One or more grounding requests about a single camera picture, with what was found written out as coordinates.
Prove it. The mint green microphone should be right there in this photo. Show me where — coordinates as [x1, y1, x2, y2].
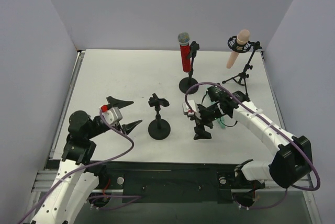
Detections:
[216, 117, 226, 129]

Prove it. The black tripod shock-mount stand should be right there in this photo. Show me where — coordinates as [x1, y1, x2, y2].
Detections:
[221, 34, 262, 98]

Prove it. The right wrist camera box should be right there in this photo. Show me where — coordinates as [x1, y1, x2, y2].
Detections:
[182, 100, 198, 117]

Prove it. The red glitter microphone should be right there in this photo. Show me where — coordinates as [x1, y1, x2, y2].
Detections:
[177, 32, 191, 73]

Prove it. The pink microphone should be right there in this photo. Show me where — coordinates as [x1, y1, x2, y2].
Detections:
[226, 29, 250, 69]

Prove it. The black round-base clip stand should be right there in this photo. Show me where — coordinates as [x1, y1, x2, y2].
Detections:
[178, 41, 199, 94]

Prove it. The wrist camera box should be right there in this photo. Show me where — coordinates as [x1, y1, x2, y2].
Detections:
[182, 100, 198, 117]
[100, 105, 123, 126]

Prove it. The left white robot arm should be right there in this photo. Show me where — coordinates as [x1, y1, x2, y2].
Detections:
[31, 96, 141, 223]

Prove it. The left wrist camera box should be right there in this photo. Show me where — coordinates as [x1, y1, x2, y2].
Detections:
[100, 105, 123, 126]

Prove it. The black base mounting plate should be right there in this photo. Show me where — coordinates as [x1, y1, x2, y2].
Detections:
[97, 161, 265, 204]

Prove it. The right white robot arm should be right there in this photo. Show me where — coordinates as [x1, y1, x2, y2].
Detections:
[183, 85, 312, 188]

